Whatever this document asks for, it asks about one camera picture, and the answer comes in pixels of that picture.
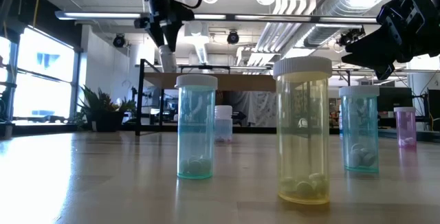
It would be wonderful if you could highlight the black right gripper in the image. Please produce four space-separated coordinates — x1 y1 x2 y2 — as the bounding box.
342 0 440 81

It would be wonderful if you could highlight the long ceiling light bar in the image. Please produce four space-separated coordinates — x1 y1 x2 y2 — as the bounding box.
54 10 379 24

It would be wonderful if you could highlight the purple pill bottle white cap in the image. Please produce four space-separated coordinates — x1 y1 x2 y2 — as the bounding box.
393 106 417 148

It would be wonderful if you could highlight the clear bottle white ribbed cap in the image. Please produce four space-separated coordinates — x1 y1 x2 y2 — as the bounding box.
214 104 234 144

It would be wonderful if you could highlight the blue mat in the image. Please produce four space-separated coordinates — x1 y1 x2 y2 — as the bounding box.
377 128 440 143

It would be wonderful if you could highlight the black ceiling spotlight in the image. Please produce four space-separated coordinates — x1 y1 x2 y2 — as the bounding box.
226 30 240 45
112 33 127 49
336 26 366 48

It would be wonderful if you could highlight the white hanging cloth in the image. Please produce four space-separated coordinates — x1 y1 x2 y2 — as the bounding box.
223 91 278 128

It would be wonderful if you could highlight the teal pill bottle white cap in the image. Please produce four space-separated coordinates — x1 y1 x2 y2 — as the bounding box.
338 85 380 174
175 74 219 180

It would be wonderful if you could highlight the wooden shelf black frame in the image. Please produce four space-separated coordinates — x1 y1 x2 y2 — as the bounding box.
135 58 314 139

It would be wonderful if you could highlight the silver ventilation duct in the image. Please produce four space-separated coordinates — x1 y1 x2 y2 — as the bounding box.
280 0 399 58

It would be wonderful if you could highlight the large yellow pill bottle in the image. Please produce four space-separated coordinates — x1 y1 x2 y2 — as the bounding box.
272 56 333 205

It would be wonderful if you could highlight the potted green plant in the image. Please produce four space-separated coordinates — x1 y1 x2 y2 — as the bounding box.
76 85 138 133

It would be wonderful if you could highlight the black computer monitor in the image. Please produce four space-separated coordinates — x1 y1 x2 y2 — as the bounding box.
377 86 414 113

